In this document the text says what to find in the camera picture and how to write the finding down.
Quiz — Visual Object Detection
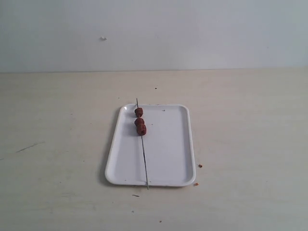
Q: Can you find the white rectangular plastic tray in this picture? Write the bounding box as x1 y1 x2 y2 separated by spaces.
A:
105 103 196 187

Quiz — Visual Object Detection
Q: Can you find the red meat chunk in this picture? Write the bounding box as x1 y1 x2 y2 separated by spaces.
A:
134 107 143 117
134 117 145 126
136 124 147 136

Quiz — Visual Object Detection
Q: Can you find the red meat chunk top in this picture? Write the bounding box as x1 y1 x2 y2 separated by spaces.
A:
134 107 143 117

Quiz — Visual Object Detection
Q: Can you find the thin metal skewer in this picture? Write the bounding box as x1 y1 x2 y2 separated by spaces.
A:
136 98 149 190

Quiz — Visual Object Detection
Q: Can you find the red meat chunk bottom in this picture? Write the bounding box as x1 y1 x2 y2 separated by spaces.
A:
136 124 147 136

